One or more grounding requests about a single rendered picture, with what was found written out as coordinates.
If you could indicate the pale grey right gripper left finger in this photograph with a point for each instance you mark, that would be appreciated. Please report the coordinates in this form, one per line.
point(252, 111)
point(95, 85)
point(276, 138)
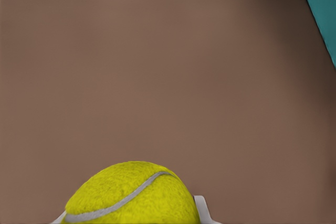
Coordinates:
point(58, 219)

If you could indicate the teal box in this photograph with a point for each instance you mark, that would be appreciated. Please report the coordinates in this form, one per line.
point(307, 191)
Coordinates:
point(321, 11)

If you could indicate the yellow tennis ball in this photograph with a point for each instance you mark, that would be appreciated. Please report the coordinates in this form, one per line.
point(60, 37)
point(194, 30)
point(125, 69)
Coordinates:
point(131, 195)

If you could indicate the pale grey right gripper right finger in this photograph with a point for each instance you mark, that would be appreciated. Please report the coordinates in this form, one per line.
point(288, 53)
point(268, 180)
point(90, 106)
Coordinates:
point(203, 209)

